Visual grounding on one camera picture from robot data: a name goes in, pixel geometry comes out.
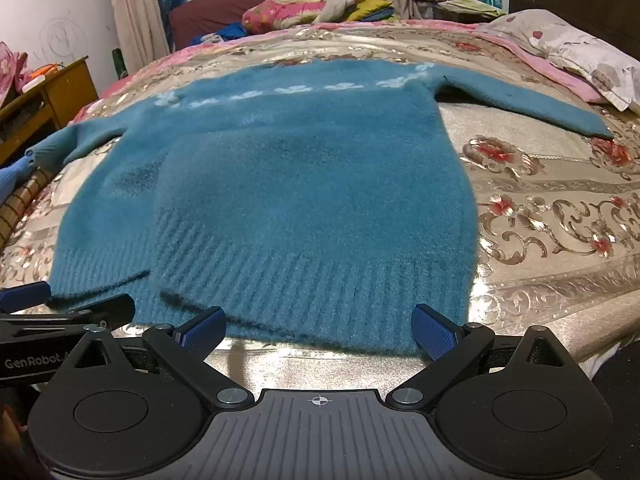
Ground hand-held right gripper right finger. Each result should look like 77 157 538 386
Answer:
387 304 571 407

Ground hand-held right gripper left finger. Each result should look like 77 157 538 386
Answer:
67 306 256 409

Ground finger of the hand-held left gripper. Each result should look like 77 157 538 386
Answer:
0 294 136 333
0 282 51 312

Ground teal knitted sweater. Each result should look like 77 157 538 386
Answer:
25 57 616 356

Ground blue clothes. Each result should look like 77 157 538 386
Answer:
192 22 248 46

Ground shiny floral blanket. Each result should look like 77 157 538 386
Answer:
0 22 640 396

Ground yellow wooden nightstand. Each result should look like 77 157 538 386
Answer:
0 55 101 166

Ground orange white object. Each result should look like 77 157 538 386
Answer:
25 61 66 83

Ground pink flowered cloth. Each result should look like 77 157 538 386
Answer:
0 41 31 106

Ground pink bed sheet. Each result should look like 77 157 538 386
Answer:
472 30 606 106

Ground white spotted pillow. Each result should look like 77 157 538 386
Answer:
482 10 640 113

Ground maroon sofa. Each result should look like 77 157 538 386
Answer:
167 0 376 51

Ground yellow green folded cloths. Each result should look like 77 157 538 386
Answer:
345 0 396 23

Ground pale green folded cloths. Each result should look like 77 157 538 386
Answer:
440 0 507 18

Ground pink floral quilt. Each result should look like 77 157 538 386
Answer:
242 0 358 31

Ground white grey cloth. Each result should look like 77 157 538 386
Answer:
320 0 358 23

